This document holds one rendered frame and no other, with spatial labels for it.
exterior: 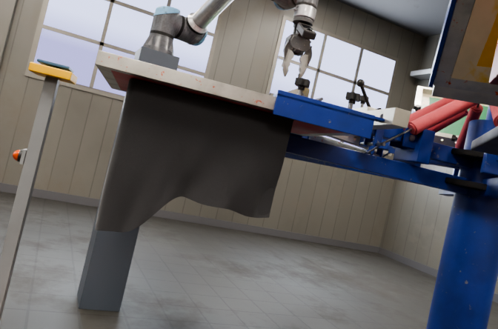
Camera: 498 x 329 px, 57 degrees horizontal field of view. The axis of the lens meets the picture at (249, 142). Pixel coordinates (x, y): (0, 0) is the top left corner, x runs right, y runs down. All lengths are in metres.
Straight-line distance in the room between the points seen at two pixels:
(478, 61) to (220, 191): 0.75
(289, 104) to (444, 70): 0.41
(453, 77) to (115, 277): 1.63
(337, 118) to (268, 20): 4.26
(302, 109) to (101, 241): 1.23
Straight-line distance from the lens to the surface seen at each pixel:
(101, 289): 2.25
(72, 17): 4.98
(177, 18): 2.27
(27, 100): 4.91
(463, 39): 1.23
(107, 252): 2.20
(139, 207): 1.32
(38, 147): 1.65
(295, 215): 5.70
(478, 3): 1.17
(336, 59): 5.89
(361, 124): 1.35
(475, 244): 1.89
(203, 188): 1.32
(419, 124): 1.71
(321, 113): 1.30
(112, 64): 1.24
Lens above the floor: 0.80
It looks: 2 degrees up
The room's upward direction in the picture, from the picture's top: 13 degrees clockwise
